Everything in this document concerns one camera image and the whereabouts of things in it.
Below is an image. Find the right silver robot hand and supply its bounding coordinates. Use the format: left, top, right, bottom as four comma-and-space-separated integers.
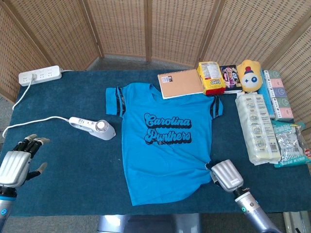
205, 158, 244, 194

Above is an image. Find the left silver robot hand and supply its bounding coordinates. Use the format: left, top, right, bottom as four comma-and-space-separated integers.
0, 133, 51, 189

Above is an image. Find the blue Carolina Panthers t-shirt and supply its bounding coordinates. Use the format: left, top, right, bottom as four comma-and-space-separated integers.
105, 82, 225, 206

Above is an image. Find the white handheld garment steamer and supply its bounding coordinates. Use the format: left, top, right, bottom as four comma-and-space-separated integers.
69, 116, 117, 141

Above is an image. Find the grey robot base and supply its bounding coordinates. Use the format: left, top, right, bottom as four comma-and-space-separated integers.
97, 213, 203, 233

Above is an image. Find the long white tissue pack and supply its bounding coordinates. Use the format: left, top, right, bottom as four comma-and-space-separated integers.
235, 93, 282, 167

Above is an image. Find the dark teal table cloth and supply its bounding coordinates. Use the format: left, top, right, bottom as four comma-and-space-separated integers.
0, 69, 311, 217

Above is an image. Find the teal silver snack bag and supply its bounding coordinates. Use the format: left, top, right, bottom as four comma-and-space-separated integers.
270, 119, 311, 168

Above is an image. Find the pastel tissue multi-pack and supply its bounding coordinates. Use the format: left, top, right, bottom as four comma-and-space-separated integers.
258, 69, 295, 122

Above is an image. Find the black snack packet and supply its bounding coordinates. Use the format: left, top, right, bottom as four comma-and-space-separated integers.
219, 64, 244, 93

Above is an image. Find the yellow plush toy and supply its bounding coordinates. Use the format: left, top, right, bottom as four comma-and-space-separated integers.
236, 59, 264, 94

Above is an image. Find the white power strip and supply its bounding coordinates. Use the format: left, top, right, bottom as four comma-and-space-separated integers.
18, 65, 63, 87

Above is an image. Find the yellow snack bag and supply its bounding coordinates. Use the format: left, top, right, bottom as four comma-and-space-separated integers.
196, 61, 226, 97

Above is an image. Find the kraft spiral notebook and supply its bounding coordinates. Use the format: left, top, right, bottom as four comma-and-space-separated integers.
157, 68, 205, 100

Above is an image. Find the wicker folding screen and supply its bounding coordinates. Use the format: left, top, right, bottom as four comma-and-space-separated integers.
0, 0, 311, 136

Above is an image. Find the white power cord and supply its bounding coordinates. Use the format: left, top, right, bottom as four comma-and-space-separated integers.
1, 73, 71, 139

